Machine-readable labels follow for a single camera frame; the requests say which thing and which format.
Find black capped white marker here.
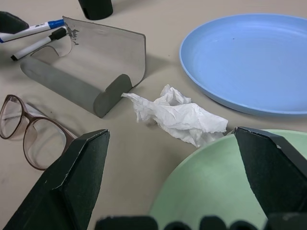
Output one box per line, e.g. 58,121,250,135
10,27,68,61

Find grey glasses case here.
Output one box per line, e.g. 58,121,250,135
20,15,147,118

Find blue capped white marker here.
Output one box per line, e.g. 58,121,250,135
0,19,65,44

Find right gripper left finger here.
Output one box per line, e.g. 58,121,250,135
3,129,111,230

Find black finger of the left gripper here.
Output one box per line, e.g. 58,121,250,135
0,11,30,35

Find green plate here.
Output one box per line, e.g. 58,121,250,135
148,129,307,230

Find blue plate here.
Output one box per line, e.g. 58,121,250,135
179,13,307,115

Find crumpled white tissue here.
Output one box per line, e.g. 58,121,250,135
120,84,229,148

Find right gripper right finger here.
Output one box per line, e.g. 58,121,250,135
233,126,307,219

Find brown frame eyeglasses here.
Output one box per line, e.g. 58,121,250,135
0,94,79,171

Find black cup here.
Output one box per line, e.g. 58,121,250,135
78,0,114,21

